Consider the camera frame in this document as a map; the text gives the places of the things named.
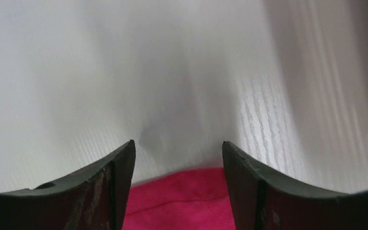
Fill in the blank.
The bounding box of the magenta t shirt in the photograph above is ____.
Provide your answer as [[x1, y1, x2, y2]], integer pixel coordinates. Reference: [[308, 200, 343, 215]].
[[123, 168, 235, 230]]

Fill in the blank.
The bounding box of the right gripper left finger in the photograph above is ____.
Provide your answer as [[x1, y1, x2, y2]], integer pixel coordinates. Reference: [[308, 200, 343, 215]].
[[0, 140, 136, 230]]

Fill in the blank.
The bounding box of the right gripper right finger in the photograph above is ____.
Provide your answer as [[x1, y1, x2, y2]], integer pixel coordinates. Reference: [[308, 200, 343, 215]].
[[222, 141, 368, 230]]

